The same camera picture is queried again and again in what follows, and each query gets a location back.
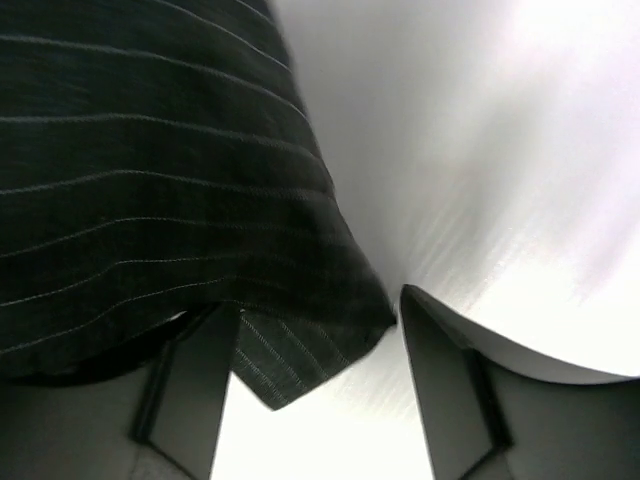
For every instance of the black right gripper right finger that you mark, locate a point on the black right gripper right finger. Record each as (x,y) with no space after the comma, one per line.
(492,408)

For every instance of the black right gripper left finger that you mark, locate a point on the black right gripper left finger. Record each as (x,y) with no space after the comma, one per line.
(138,413)

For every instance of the dark striped shirt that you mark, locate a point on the dark striped shirt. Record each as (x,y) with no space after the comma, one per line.
(157,166)

